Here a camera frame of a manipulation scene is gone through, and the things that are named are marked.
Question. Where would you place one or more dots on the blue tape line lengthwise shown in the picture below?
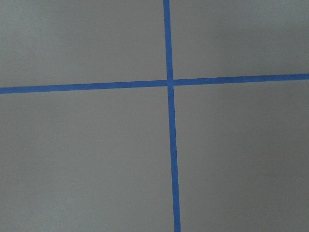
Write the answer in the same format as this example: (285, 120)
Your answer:
(172, 118)

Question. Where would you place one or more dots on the blue tape line crosswise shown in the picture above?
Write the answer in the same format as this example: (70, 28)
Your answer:
(153, 83)

